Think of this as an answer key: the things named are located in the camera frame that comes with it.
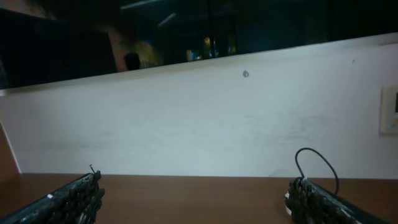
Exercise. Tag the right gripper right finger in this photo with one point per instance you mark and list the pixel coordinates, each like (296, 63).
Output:
(312, 204)

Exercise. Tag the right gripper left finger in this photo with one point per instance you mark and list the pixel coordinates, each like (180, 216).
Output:
(75, 203)

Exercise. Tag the white power strip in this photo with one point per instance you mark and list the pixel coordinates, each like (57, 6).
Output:
(288, 203)

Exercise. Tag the dark glass window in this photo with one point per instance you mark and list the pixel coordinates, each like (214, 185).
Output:
(46, 41)

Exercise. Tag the white wall control panel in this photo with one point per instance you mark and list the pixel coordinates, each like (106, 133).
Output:
(388, 112)

